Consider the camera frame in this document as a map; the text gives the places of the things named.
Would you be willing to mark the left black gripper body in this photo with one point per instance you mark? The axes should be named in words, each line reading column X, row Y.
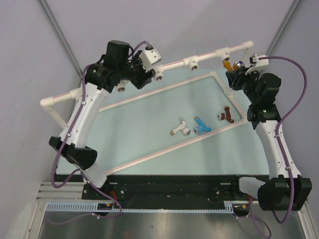
column 138, row 71

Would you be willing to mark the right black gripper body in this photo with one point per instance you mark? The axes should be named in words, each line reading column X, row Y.
column 247, row 82

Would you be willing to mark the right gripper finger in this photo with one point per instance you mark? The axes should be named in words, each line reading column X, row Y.
column 243, row 69
column 233, row 78

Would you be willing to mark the orange water faucet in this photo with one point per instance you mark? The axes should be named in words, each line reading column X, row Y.
column 232, row 67

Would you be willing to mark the white PVC pipe frame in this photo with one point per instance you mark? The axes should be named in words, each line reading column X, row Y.
column 61, row 107

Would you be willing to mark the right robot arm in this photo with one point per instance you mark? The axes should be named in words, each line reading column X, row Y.
column 286, row 189

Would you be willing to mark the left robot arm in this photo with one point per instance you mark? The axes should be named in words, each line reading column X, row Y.
column 120, row 64

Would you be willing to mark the brown water faucet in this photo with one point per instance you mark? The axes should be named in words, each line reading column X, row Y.
column 226, row 115

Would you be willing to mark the blue water faucet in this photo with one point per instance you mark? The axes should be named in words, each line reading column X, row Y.
column 201, row 126

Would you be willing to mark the white water faucet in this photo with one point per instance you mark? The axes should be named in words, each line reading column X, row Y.
column 182, row 127

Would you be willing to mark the light blue table mat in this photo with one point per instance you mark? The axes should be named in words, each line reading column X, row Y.
column 142, row 128

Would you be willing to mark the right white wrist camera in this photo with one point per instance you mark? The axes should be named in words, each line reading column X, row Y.
column 258, row 63

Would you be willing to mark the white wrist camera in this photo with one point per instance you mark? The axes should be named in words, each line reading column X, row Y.
column 150, row 58
column 258, row 63

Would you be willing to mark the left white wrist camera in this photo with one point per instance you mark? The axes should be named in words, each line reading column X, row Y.
column 150, row 58

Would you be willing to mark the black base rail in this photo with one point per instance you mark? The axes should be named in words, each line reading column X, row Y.
column 172, row 192

